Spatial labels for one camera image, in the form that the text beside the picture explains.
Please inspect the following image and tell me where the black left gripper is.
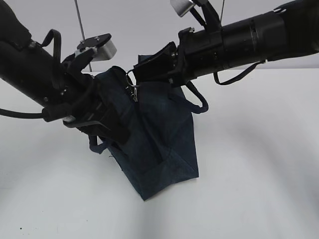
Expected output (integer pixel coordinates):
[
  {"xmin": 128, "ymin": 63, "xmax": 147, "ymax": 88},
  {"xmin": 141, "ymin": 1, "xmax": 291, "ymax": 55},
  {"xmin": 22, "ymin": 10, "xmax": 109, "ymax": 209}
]
[{"xmin": 42, "ymin": 76, "xmax": 130, "ymax": 144}]

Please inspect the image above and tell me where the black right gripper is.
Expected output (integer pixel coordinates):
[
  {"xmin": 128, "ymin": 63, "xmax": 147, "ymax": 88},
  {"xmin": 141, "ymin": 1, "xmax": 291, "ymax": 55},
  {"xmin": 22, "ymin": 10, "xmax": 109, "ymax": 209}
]
[{"xmin": 133, "ymin": 27, "xmax": 224, "ymax": 86}]

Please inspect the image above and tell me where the silver zipper pull ring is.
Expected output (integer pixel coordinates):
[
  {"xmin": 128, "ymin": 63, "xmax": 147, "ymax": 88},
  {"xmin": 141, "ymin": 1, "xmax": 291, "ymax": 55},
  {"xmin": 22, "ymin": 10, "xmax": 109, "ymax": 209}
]
[{"xmin": 126, "ymin": 69, "xmax": 140, "ymax": 102}]

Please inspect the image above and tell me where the dark blue insulated lunch bag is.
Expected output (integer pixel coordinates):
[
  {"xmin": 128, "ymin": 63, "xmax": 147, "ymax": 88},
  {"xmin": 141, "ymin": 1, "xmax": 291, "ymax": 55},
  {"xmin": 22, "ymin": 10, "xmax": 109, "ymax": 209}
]
[{"xmin": 89, "ymin": 66, "xmax": 208, "ymax": 200}]

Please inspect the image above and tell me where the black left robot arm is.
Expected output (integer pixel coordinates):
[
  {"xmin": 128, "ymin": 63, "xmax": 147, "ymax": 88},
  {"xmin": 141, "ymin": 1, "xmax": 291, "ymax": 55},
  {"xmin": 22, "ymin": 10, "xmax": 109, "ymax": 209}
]
[{"xmin": 0, "ymin": 1, "xmax": 130, "ymax": 144}]

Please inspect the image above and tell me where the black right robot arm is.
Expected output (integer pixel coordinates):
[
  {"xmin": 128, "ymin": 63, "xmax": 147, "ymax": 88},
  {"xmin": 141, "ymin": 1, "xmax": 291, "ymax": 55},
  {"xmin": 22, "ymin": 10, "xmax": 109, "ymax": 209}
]
[{"xmin": 133, "ymin": 0, "xmax": 319, "ymax": 86}]

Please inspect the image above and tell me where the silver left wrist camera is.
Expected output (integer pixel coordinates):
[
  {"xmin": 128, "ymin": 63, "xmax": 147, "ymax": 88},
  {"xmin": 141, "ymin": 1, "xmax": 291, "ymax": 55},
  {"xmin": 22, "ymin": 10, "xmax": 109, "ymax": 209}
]
[{"xmin": 62, "ymin": 33, "xmax": 117, "ymax": 70}]

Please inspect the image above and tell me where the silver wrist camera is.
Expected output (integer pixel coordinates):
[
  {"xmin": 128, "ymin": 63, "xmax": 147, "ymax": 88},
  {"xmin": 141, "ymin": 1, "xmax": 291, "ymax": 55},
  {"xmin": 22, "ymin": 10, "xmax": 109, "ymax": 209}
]
[
  {"xmin": 62, "ymin": 33, "xmax": 117, "ymax": 70},
  {"xmin": 170, "ymin": 0, "xmax": 222, "ymax": 32}
]

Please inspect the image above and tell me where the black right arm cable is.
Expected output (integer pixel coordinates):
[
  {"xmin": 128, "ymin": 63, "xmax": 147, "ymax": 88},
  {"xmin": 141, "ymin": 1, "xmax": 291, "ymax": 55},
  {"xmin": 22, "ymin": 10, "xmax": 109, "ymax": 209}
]
[{"xmin": 213, "ymin": 61, "xmax": 266, "ymax": 85}]

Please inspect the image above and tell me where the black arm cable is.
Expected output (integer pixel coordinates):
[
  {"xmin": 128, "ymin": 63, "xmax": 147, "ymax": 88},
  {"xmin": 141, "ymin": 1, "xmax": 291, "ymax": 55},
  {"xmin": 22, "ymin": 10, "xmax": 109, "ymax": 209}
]
[
  {"xmin": 213, "ymin": 61, "xmax": 266, "ymax": 85},
  {"xmin": 0, "ymin": 108, "xmax": 45, "ymax": 120}
]

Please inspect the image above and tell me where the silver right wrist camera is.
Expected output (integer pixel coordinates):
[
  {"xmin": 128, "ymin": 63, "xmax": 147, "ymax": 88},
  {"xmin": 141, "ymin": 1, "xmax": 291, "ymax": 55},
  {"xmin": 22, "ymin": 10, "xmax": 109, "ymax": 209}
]
[{"xmin": 170, "ymin": 0, "xmax": 222, "ymax": 32}]

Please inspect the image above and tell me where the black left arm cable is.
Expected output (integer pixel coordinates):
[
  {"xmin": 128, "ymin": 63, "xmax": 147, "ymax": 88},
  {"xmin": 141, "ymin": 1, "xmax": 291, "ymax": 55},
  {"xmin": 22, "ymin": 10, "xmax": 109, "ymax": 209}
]
[{"xmin": 0, "ymin": 108, "xmax": 45, "ymax": 120}]

